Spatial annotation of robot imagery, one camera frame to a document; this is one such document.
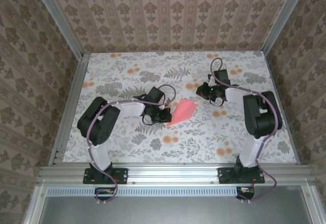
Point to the pink paper sheet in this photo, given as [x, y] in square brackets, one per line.
[183, 112]

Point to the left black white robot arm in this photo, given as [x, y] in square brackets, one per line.
[102, 156]

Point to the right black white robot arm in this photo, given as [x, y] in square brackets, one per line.
[262, 117]

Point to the grey metal panel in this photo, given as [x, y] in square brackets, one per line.
[178, 211]

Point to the black connector box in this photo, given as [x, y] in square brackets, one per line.
[103, 196]
[245, 196]

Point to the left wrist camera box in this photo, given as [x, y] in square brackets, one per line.
[156, 94]

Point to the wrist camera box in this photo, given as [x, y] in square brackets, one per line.
[156, 94]
[221, 76]

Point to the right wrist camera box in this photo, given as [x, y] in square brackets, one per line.
[221, 76]

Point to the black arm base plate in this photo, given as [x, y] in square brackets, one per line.
[122, 174]
[224, 175]

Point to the aluminium side rail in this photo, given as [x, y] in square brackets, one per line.
[70, 101]

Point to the aluminium frame post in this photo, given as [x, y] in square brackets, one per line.
[62, 20]
[278, 17]

